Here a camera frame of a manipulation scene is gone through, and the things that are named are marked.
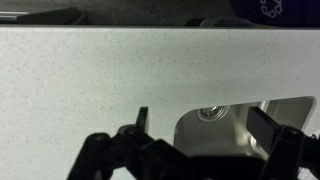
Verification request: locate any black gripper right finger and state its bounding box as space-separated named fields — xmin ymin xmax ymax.
xmin=245 ymin=106 xmax=320 ymax=180

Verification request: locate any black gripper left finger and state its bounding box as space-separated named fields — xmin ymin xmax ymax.
xmin=66 ymin=106 xmax=192 ymax=180

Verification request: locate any stainless steel sink basin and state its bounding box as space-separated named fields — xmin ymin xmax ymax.
xmin=172 ymin=95 xmax=318 ymax=161

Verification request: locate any metal sink drain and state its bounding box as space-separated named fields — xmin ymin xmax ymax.
xmin=196 ymin=105 xmax=231 ymax=122

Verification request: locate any dark blue fabric white print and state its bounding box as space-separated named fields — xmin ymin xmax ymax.
xmin=229 ymin=0 xmax=320 ymax=28

